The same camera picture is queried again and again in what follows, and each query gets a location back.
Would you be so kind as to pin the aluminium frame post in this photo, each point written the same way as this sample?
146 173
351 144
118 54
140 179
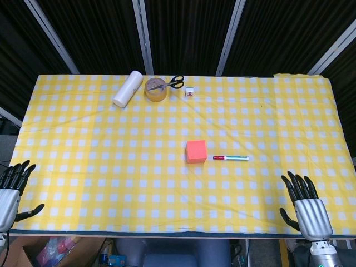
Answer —
231 36
143 36
9 116
51 36
333 47

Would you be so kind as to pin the grey robot torso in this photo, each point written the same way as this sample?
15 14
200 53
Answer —
172 253

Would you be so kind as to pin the white cylindrical roll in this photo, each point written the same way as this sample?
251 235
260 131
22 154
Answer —
128 88

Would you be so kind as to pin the yellow checkered tablecloth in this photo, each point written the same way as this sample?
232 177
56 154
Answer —
139 167

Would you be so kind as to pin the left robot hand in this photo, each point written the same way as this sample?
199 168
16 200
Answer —
9 205

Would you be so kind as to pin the red green white marker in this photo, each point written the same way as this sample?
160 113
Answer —
231 158

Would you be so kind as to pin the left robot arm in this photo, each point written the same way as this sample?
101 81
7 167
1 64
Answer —
2 239

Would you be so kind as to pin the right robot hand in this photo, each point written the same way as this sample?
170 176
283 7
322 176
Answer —
313 217

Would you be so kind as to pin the pink cube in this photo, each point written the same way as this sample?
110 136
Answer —
196 151

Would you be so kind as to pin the cardboard box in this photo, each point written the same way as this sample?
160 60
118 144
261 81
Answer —
33 253

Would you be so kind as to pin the black curtain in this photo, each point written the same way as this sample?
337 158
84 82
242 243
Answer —
189 27

